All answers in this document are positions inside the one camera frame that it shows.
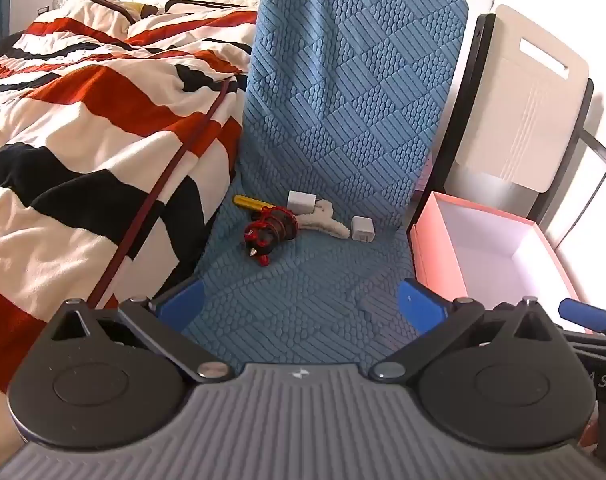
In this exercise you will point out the red black toy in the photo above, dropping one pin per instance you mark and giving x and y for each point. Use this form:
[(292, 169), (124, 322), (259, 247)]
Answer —
[(270, 232)]

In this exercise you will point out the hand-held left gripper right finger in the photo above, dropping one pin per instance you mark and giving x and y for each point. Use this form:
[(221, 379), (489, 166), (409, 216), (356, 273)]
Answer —
[(423, 305)]

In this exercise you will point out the brown yellow cloth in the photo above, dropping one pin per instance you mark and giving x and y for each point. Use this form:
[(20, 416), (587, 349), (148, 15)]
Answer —
[(138, 10)]

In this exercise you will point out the red white black striped blanket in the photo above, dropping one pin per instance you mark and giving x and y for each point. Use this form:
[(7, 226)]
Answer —
[(83, 110)]

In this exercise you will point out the yellow tube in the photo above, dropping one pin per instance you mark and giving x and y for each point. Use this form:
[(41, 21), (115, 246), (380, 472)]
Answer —
[(250, 202)]

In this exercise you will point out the person's right hand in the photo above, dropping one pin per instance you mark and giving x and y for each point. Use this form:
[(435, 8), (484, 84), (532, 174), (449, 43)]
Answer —
[(590, 440)]

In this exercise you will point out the white charger cube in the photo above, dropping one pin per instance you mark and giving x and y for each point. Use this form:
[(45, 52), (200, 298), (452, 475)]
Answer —
[(299, 202)]

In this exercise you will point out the cream plastic board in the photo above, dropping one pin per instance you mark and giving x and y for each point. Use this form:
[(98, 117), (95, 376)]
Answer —
[(523, 100)]

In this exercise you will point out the white pronged charger plug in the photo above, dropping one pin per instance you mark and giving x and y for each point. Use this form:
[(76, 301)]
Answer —
[(362, 230)]

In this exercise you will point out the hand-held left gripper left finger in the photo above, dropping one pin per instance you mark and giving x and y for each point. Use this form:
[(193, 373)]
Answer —
[(183, 302)]

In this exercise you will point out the blue textured mat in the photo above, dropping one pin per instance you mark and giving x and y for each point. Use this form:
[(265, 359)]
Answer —
[(343, 85)]

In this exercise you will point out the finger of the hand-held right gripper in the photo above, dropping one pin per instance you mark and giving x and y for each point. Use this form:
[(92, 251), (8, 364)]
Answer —
[(583, 312)]

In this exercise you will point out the pink cardboard box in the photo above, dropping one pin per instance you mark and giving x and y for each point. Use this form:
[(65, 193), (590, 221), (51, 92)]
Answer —
[(483, 240)]

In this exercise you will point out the white folding chair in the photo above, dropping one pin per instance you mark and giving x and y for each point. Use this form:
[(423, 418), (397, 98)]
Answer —
[(465, 85)]

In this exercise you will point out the black metal rail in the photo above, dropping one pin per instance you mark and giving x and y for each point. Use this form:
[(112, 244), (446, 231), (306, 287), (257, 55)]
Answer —
[(603, 150)]

